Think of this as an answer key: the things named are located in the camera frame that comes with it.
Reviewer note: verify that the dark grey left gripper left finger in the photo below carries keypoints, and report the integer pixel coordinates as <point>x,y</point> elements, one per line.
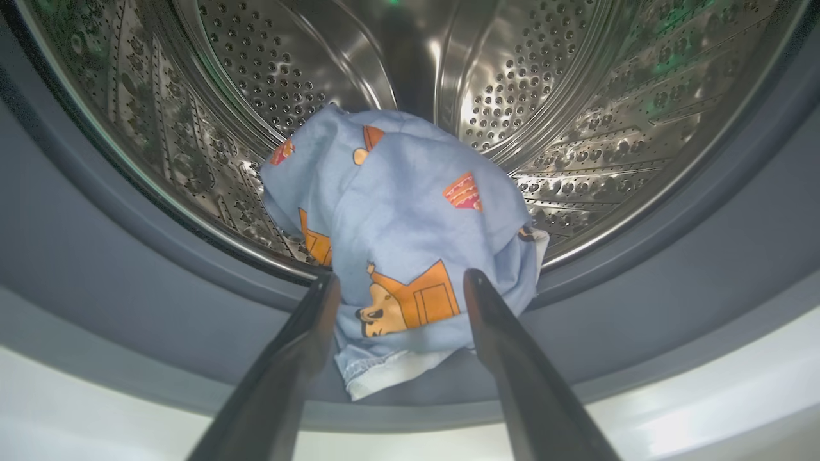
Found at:
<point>262,416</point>

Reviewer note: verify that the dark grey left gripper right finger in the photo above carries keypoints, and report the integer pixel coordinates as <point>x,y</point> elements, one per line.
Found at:
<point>538,416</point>

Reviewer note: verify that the blue garment with orange prints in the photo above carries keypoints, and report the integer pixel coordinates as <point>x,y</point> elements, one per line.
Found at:
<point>397,211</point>

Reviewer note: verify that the white front-load washing machine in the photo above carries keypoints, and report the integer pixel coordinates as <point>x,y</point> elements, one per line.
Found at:
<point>96,422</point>

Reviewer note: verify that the grey rubber door gasket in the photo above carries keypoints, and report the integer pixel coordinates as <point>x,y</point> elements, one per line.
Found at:
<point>128,288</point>

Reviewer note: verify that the steel perforated washer drum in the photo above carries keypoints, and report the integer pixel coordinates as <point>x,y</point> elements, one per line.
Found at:
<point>576,96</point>

